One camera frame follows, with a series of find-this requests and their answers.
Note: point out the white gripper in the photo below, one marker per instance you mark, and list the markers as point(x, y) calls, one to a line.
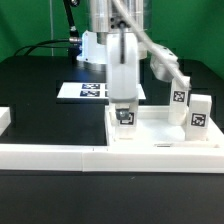
point(122, 78)

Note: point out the white square table top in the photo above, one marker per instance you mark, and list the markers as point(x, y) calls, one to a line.
point(154, 130)

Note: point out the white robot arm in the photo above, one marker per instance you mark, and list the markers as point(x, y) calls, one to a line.
point(120, 17)

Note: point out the white base tag plate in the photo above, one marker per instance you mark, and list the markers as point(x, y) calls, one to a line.
point(75, 90)

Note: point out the white U-shaped obstacle fence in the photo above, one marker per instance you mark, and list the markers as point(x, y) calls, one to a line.
point(110, 159)

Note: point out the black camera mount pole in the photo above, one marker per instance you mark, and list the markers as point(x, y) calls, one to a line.
point(74, 40)

